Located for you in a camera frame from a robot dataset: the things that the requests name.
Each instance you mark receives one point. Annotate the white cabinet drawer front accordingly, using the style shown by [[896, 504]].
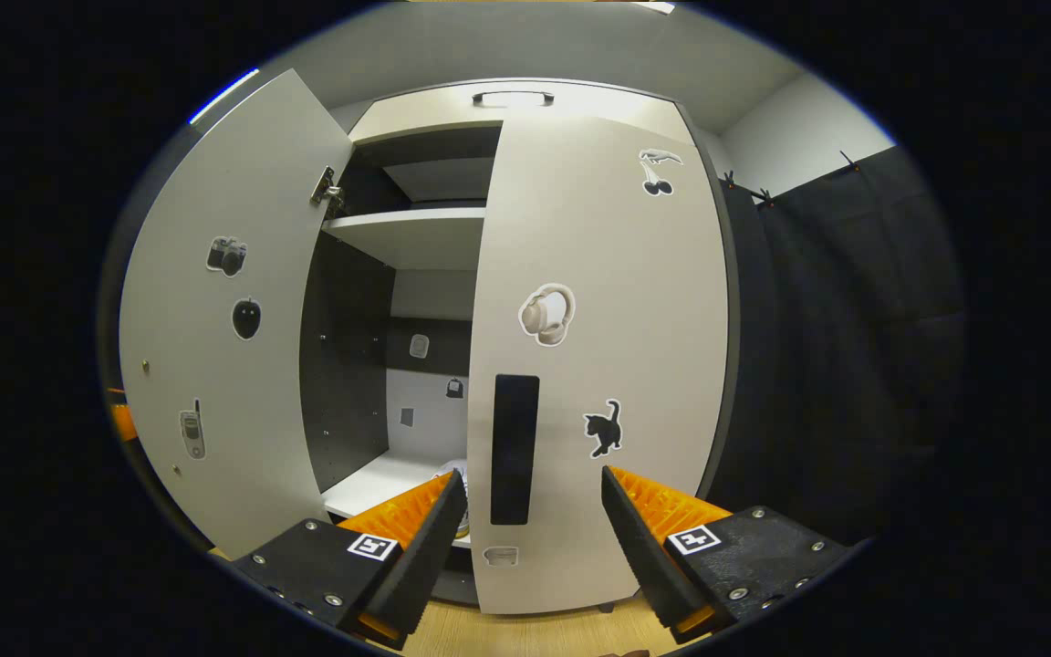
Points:
[[580, 105]]

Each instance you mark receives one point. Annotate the metal door hinge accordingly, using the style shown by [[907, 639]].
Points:
[[328, 192]]

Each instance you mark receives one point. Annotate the ceiling light panel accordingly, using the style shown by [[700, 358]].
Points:
[[658, 6]]

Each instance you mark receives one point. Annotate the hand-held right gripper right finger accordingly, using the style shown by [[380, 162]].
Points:
[[644, 557]]

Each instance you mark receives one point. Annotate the black backdrop cloth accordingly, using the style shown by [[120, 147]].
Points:
[[836, 365]]

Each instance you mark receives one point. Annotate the white shoe cabinet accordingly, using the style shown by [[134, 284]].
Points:
[[434, 292]]

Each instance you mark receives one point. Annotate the white cabinet shelf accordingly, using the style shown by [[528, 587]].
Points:
[[416, 235]]

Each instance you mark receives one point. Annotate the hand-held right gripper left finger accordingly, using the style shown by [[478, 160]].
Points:
[[416, 557]]

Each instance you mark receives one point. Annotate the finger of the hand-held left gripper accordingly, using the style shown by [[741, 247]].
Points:
[[123, 422]]

